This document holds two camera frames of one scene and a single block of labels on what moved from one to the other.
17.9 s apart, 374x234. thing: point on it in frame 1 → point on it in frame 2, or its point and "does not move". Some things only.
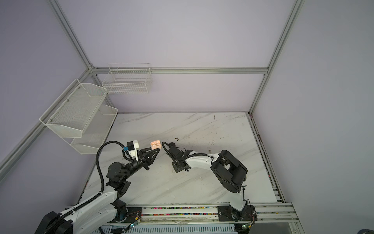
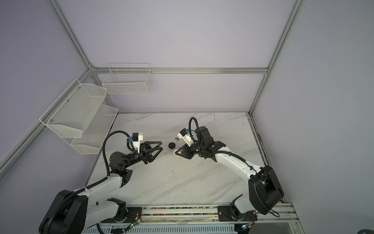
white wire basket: [128, 78] does not move
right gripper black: [176, 170] → [185, 152]
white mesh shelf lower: [95, 131] does not move
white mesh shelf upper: [69, 113] does not move
